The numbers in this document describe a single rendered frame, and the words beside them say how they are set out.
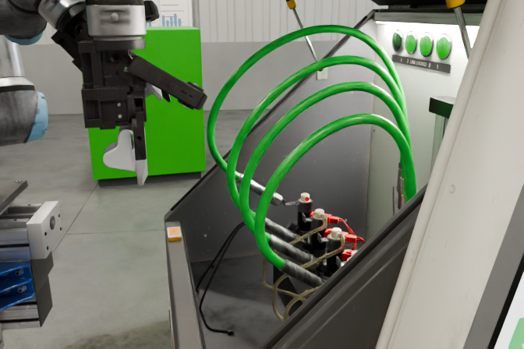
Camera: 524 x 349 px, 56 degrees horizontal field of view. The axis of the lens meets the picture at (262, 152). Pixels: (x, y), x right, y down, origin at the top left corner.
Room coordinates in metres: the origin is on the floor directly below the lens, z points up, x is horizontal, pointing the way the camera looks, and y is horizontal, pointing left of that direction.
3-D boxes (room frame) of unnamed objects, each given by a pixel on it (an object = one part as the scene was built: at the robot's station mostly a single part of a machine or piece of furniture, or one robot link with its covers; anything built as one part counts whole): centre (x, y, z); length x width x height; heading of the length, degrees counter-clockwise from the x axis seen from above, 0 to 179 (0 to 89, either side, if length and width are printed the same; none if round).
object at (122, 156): (0.67, 0.19, 1.25); 0.06 x 0.03 x 0.09; 103
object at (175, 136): (4.43, 1.06, 0.65); 0.95 x 0.86 x 1.30; 104
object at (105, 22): (0.68, 0.19, 1.43); 0.08 x 0.08 x 0.05
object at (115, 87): (0.68, 0.20, 1.35); 0.09 x 0.08 x 0.12; 103
